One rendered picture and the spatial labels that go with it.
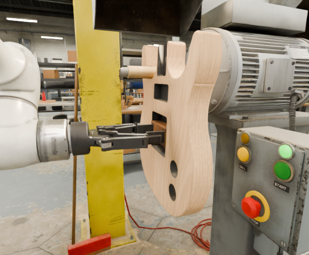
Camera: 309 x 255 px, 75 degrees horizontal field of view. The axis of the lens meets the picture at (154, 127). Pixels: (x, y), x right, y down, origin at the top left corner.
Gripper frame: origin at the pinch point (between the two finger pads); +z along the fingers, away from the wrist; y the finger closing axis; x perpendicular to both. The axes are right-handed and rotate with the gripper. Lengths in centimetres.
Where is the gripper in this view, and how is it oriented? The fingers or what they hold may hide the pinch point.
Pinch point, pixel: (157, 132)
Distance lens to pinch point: 51.3
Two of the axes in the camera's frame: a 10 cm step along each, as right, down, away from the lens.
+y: 3.4, 2.3, -9.1
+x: 0.3, -9.7, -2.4
